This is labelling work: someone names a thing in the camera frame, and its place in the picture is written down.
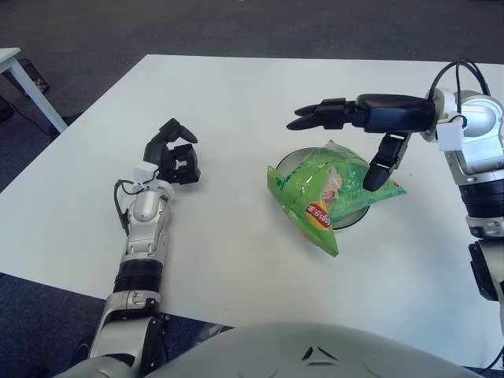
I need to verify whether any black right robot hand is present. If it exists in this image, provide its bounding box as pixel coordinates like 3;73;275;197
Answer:
286;93;438;193

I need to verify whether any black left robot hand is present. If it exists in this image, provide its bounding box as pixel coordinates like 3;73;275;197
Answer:
143;117;202;185

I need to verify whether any green snack bag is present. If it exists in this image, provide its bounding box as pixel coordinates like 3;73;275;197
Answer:
266;139;407;259

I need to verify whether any white plate black rim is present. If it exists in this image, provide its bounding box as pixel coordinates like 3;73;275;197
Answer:
274;146;373;232

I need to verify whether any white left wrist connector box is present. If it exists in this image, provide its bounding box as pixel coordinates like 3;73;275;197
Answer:
133;161;158;185

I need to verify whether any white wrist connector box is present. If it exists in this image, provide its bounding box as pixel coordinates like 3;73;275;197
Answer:
133;161;158;185
436;121;465;152

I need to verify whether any white right wrist connector box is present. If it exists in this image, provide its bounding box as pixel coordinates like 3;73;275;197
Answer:
436;121;465;152

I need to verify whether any white table leg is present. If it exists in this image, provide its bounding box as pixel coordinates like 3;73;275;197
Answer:
0;47;69;135

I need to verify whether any black power strip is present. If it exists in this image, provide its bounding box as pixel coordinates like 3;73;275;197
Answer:
19;58;50;91

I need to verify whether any grey robot torso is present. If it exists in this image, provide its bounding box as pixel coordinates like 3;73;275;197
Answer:
145;322;501;378

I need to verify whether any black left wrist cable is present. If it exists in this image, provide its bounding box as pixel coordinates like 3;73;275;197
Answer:
113;177;161;235

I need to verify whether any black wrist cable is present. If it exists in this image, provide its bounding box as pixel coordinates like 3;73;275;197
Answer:
113;177;161;235
428;58;491;103

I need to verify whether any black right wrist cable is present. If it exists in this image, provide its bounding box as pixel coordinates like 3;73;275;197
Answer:
428;58;491;103

